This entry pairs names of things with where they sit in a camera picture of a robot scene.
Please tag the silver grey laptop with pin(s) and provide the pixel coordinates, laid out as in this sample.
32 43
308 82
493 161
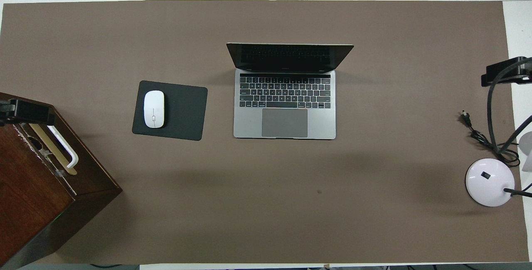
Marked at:
284 122

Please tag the dark brown wooden box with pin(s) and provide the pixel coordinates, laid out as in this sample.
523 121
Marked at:
37 195

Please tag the white desk lamp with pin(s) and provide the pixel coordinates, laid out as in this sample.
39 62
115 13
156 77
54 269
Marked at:
486 182

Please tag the white computer mouse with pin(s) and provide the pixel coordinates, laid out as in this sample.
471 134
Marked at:
154 109

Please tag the black mouse pad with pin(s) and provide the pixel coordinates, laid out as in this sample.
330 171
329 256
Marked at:
185 112

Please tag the brown table mat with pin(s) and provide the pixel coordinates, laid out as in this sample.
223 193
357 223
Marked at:
266 203

